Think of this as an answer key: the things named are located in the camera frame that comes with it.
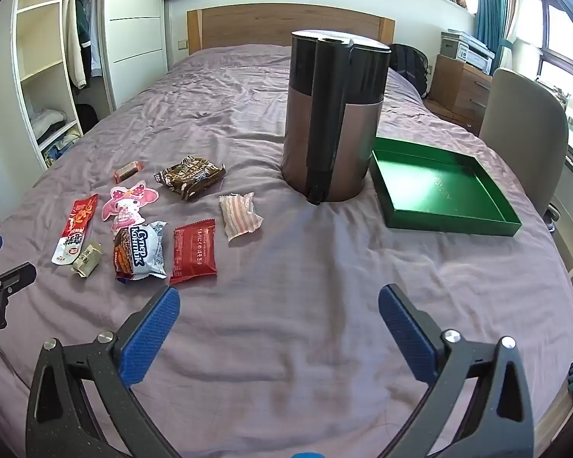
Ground black backpack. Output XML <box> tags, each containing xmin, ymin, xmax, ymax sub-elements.
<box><xmin>390</xmin><ymin>44</ymin><xmax>433</xmax><ymax>99</ymax></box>

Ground folded clothes pile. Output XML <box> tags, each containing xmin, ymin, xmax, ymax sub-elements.
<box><xmin>31</xmin><ymin>110</ymin><xmax>82</xmax><ymax>163</ymax></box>

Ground red snack packet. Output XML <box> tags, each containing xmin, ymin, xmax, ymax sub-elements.
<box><xmin>169</xmin><ymin>218</ymin><xmax>219</xmax><ymax>286</ymax></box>

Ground open white wardrobe shelves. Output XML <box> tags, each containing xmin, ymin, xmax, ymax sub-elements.
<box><xmin>12</xmin><ymin>0</ymin><xmax>115</xmax><ymax>169</ymax></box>

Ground beige office chair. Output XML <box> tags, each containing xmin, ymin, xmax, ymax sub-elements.
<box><xmin>478</xmin><ymin>68</ymin><xmax>570</xmax><ymax>221</ymax></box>

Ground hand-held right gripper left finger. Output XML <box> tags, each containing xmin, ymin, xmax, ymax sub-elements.
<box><xmin>25</xmin><ymin>285</ymin><xmax>182</xmax><ymax>458</ymax></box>

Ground small red candy bar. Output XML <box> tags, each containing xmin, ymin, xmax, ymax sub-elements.
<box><xmin>113</xmin><ymin>161</ymin><xmax>144</xmax><ymax>179</ymax></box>

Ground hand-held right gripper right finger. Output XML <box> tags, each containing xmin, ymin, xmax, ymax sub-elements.
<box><xmin>378</xmin><ymin>284</ymin><xmax>536</xmax><ymax>458</ymax></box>

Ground brown snack packet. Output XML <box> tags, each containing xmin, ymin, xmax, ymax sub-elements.
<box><xmin>154</xmin><ymin>155</ymin><xmax>227</xmax><ymax>201</ymax></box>

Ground wooden nightstand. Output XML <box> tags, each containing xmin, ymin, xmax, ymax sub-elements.
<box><xmin>430</xmin><ymin>55</ymin><xmax>495</xmax><ymax>131</ymax></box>

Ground dark bag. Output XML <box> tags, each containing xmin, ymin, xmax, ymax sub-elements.
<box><xmin>74</xmin><ymin>102</ymin><xmax>99</xmax><ymax>134</ymax></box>

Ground white wardrobe doors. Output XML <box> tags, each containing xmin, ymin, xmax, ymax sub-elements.
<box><xmin>102</xmin><ymin>0</ymin><xmax>169</xmax><ymax>110</ymax></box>

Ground black and bronze electric kettle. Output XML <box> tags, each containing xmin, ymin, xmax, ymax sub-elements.
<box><xmin>282</xmin><ymin>29</ymin><xmax>392</xmax><ymax>206</ymax></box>

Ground pink cartoon character packet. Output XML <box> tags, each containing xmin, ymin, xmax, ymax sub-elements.
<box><xmin>101</xmin><ymin>180</ymin><xmax>160</xmax><ymax>239</ymax></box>

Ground white printer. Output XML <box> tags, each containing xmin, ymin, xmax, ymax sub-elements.
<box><xmin>440</xmin><ymin>30</ymin><xmax>496</xmax><ymax>75</ymax></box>

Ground green shallow box tray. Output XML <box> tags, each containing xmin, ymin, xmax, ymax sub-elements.
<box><xmin>369</xmin><ymin>136</ymin><xmax>523</xmax><ymax>238</ymax></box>

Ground wooden headboard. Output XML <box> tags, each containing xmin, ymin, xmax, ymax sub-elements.
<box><xmin>187</xmin><ymin>4</ymin><xmax>396</xmax><ymax>55</ymax></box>

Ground small beige candy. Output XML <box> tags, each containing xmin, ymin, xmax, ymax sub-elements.
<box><xmin>71</xmin><ymin>241</ymin><xmax>105</xmax><ymax>278</ymax></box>

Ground hanging clothes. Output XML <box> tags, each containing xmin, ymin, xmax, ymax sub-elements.
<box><xmin>62</xmin><ymin>0</ymin><xmax>101</xmax><ymax>90</ymax></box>

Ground pink striped snack packet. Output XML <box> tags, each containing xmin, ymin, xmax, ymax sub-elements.
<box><xmin>219</xmin><ymin>192</ymin><xmax>264</xmax><ymax>242</ymax></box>

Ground dark framed window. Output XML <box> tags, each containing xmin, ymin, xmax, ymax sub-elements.
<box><xmin>518</xmin><ymin>0</ymin><xmax>573</xmax><ymax>106</ymax></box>

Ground red and white sachet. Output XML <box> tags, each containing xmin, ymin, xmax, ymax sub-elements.
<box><xmin>52</xmin><ymin>194</ymin><xmax>99</xmax><ymax>266</ymax></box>

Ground white and blue cookie packet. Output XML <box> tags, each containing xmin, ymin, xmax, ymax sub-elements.
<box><xmin>113</xmin><ymin>221</ymin><xmax>169</xmax><ymax>284</ymax></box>

